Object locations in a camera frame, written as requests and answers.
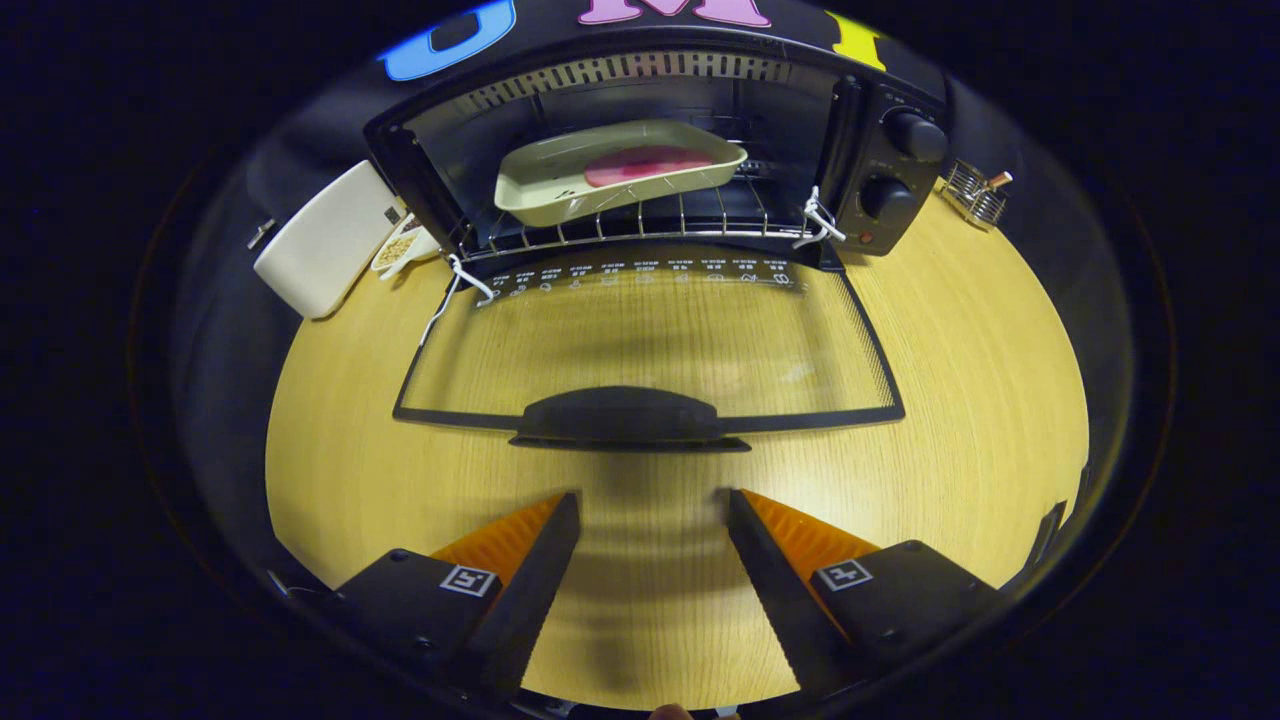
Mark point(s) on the small tan cylinder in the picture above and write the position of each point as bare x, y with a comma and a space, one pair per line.
999, 180

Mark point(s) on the small dish of snacks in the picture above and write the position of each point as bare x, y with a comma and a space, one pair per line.
400, 250

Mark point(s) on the round pink food patty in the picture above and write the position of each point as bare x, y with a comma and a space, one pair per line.
645, 163

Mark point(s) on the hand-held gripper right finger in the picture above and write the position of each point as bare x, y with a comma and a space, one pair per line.
775, 600

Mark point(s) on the white toaster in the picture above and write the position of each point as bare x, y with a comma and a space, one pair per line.
320, 250

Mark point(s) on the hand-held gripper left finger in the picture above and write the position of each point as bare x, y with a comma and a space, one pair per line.
530, 600

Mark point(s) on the cream cherry-print food tray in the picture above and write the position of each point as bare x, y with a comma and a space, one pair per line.
545, 195

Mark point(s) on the black toaster oven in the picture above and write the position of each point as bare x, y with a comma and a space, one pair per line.
620, 415

